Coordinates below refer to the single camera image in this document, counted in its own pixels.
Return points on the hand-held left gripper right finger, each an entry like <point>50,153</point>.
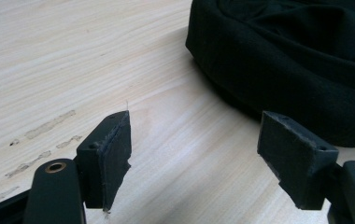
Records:
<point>297,161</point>

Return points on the black cloth garment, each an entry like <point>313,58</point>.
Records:
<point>291,59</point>

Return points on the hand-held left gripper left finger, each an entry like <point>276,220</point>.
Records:
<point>105,158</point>

